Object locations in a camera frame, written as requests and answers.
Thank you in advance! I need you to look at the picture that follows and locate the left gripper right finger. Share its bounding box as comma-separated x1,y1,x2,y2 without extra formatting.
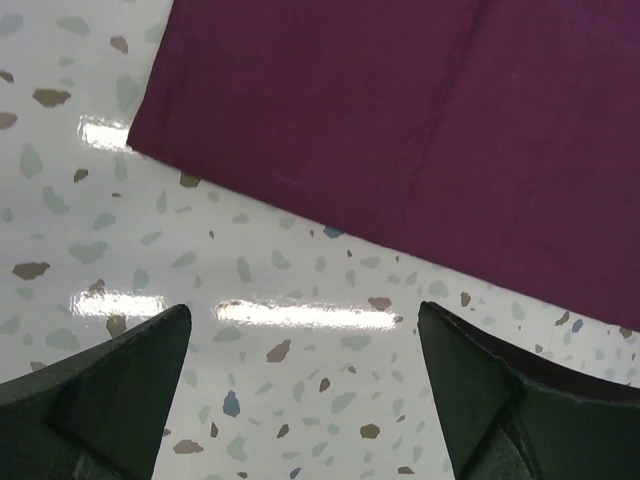
418,302,639,480

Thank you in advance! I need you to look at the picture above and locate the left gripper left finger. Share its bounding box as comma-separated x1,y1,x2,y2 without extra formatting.
1,305,192,479

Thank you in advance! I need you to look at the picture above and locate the purple cloth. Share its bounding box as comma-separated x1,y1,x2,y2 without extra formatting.
127,1,639,329

